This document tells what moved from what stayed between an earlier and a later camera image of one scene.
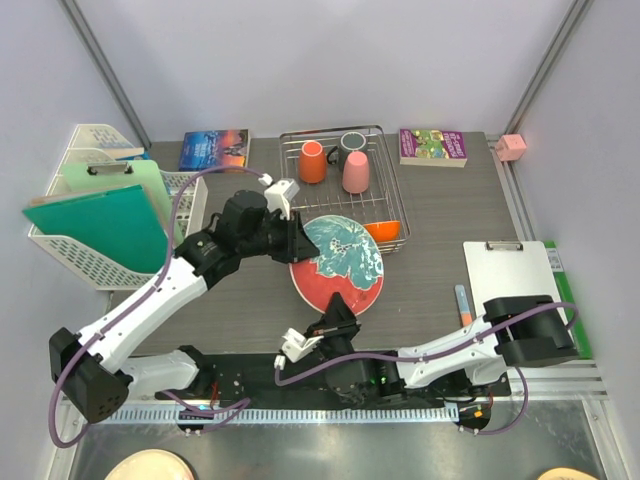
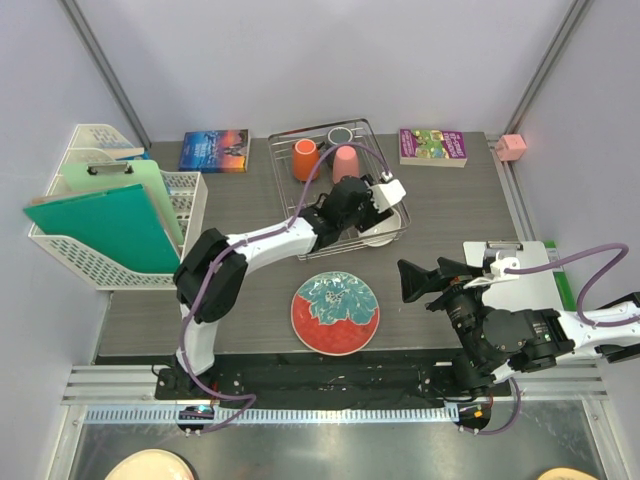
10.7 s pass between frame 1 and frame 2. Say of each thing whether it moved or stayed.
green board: stayed
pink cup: moved
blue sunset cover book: stayed
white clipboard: stayed
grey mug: moved
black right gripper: moved
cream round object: stayed
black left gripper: moved
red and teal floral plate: moved
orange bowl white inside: moved
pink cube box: stayed
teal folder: stayed
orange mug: moved
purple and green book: stayed
